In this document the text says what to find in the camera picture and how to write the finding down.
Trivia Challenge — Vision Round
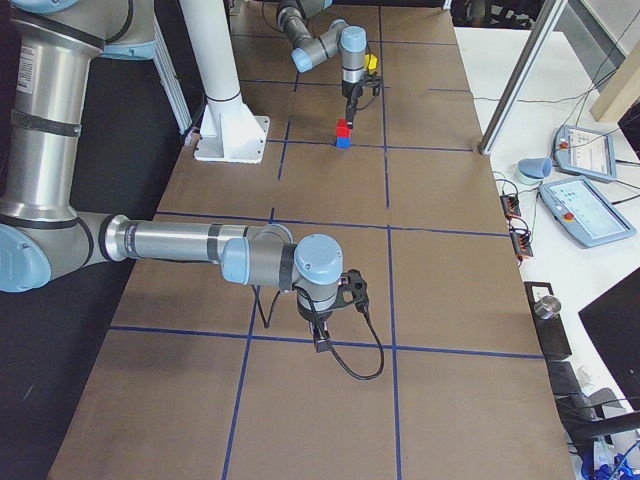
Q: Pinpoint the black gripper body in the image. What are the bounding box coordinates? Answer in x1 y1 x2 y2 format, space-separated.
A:
298 307 332 336
341 81 363 103

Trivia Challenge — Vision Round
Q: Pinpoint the red wooden block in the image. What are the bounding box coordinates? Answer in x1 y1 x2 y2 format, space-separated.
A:
335 118 352 138

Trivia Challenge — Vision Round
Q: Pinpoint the blue wooden block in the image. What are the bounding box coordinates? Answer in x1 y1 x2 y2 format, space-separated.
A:
335 137 351 149

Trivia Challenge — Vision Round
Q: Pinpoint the yellow wooden block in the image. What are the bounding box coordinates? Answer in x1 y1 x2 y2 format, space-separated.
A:
365 54 378 72

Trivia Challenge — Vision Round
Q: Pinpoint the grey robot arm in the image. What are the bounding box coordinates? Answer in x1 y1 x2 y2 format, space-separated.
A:
276 1 367 129
1 1 217 355

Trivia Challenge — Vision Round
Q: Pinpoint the orange black connector box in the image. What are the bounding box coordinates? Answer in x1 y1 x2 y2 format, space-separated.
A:
509 228 533 260
500 193 521 219

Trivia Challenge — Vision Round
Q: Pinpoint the silver metal cylinder weight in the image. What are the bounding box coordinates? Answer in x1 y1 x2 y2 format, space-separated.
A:
533 295 562 320

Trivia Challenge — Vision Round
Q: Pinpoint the far teach pendant tablet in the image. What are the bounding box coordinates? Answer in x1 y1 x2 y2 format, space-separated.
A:
552 125 617 182

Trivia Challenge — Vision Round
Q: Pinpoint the teach pendant tablet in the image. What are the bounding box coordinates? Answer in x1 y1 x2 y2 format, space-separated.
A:
552 125 617 182
539 176 636 248

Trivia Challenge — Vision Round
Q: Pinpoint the near teach pendant tablet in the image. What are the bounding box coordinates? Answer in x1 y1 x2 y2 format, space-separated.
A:
539 176 636 248

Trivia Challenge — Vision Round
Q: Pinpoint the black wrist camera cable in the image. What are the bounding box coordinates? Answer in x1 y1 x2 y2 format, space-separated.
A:
252 284 386 381

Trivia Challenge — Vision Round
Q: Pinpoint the white camera post with base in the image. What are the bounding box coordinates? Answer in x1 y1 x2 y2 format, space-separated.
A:
180 0 270 164

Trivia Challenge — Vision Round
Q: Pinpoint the aluminium frame post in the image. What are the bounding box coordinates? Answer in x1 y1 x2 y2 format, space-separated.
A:
478 0 568 155

